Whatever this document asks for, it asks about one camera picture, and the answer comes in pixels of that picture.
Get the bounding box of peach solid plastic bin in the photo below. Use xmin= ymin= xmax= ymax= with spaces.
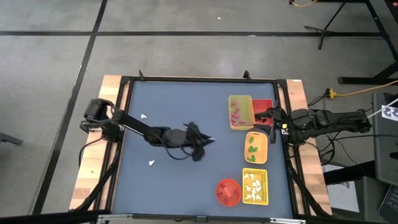
xmin=244 ymin=131 xmax=269 ymax=165

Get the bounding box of translucent yellow plastic bin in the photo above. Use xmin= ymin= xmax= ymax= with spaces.
xmin=228 ymin=95 xmax=256 ymax=131

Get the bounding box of red slotted basket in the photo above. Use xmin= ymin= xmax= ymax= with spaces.
xmin=252 ymin=98 xmax=277 ymax=127

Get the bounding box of white box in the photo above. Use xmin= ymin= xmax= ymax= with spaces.
xmin=326 ymin=182 xmax=360 ymax=214

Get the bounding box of black looped wrist cable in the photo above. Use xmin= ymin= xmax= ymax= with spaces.
xmin=163 ymin=146 xmax=200 ymax=161

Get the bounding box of black keyboard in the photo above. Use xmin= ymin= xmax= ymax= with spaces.
xmin=377 ymin=185 xmax=398 ymax=224

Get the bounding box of black desk leg frame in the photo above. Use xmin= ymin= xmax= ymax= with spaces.
xmin=338 ymin=0 xmax=398 ymax=85

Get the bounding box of orange round bowl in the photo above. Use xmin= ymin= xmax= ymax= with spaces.
xmin=216 ymin=178 xmax=243 ymax=207

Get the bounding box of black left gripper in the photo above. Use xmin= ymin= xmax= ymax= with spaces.
xmin=166 ymin=121 xmax=216 ymax=162

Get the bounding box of silver metal bracket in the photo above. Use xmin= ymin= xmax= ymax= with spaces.
xmin=97 ymin=213 xmax=134 ymax=223
xmin=269 ymin=217 xmax=307 ymax=224

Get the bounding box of dark grey desk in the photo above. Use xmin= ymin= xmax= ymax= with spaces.
xmin=371 ymin=92 xmax=398 ymax=187

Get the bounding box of yellow slotted basket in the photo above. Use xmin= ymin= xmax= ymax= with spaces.
xmin=242 ymin=167 xmax=269 ymax=206

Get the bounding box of grey metal foot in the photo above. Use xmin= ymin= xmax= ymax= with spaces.
xmin=0 ymin=132 xmax=24 ymax=146

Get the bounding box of white floor cable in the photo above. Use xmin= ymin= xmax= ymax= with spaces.
xmin=366 ymin=98 xmax=398 ymax=119

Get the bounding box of white printed paper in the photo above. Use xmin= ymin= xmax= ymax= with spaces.
xmin=381 ymin=105 xmax=398 ymax=122

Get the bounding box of black tripod stand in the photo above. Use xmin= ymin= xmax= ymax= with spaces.
xmin=303 ymin=0 xmax=352 ymax=50

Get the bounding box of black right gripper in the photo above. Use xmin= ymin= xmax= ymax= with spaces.
xmin=253 ymin=107 xmax=295 ymax=144

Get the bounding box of yellow hanging cable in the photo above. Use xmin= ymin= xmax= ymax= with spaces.
xmin=289 ymin=0 xmax=320 ymax=7

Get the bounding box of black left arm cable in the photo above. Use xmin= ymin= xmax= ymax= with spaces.
xmin=78 ymin=138 xmax=103 ymax=170

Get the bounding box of yellow extension cord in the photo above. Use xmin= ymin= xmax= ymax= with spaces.
xmin=325 ymin=79 xmax=398 ymax=98

